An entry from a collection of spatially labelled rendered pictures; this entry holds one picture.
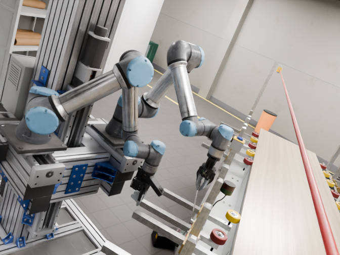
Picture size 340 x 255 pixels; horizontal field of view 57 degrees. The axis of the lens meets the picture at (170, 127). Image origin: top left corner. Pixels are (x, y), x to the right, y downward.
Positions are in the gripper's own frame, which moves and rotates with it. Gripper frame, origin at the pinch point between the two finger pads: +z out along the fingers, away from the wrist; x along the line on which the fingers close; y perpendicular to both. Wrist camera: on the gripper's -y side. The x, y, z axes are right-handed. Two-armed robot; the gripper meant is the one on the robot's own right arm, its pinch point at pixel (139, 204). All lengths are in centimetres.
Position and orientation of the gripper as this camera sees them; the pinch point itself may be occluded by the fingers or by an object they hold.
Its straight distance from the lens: 166.4
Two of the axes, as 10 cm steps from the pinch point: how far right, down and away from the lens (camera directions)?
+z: -3.6, 8.8, 3.2
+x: -3.2, 2.1, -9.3
